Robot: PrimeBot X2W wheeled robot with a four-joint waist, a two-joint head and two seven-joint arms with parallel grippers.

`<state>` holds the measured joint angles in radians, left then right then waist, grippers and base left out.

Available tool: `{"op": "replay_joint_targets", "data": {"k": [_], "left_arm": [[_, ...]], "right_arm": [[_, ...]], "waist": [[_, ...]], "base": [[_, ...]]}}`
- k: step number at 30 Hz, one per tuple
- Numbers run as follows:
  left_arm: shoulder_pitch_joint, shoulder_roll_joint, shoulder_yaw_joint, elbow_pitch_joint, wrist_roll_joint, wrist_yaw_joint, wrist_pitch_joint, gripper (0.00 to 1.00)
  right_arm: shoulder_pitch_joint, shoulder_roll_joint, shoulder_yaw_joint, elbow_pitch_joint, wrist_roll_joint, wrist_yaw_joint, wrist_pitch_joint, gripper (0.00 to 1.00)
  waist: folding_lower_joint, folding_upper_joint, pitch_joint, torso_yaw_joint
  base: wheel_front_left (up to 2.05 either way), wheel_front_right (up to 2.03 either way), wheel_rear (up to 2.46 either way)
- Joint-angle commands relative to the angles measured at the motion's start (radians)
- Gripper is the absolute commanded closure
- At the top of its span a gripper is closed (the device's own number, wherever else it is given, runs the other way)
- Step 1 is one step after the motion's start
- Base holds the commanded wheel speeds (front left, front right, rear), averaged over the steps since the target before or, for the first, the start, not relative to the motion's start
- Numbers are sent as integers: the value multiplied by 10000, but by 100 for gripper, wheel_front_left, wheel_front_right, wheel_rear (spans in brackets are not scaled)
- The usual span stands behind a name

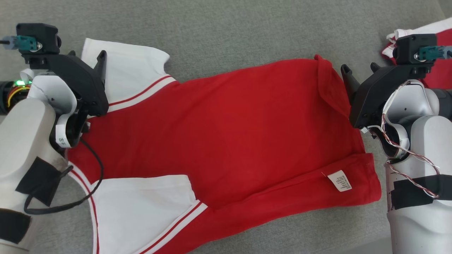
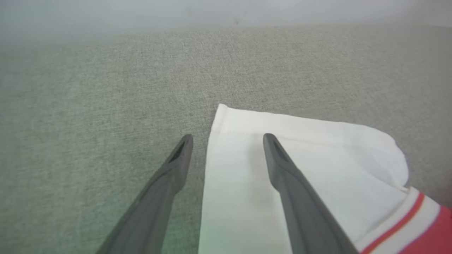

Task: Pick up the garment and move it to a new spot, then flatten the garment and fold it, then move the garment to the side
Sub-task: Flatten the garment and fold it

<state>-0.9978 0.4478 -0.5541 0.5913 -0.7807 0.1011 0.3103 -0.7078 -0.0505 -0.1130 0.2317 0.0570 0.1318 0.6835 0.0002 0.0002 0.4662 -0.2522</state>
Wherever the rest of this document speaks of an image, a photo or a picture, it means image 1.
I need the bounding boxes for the red white twisted wires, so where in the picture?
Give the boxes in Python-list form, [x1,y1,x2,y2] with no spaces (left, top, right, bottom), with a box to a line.
[360,80,441,198]

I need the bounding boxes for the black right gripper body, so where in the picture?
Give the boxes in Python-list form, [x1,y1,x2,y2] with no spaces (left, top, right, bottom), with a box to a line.
[350,63,435,129]

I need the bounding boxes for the red shorts white stripe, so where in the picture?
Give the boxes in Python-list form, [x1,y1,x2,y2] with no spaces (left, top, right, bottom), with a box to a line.
[381,18,452,89]

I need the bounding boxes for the teal cable connector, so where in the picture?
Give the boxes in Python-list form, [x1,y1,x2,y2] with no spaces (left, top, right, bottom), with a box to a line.
[418,46,452,60]
[0,35,43,52]

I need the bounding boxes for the red jersey white sleeves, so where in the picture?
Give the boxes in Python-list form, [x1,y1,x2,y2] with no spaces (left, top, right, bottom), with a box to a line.
[67,38,382,254]

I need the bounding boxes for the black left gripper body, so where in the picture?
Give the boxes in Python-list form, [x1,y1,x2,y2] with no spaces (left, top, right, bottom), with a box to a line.
[26,53,109,117]

